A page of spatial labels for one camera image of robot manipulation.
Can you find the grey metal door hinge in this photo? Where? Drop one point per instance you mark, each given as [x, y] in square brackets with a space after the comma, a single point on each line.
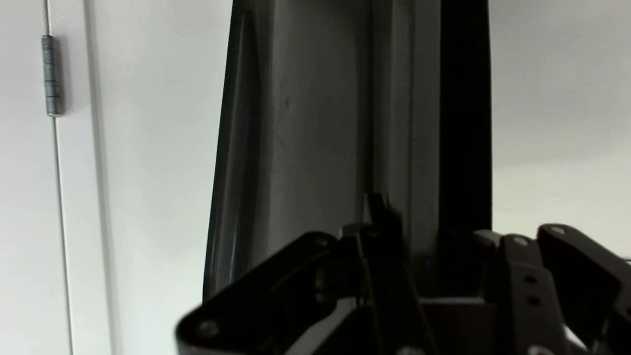
[52, 76]

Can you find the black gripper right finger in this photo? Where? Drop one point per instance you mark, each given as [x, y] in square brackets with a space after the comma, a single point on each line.
[559, 289]

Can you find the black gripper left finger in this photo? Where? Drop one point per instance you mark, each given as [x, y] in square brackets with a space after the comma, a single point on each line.
[316, 289]

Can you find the dark grey bin lid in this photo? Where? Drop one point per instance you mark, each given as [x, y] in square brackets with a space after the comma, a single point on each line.
[316, 132]

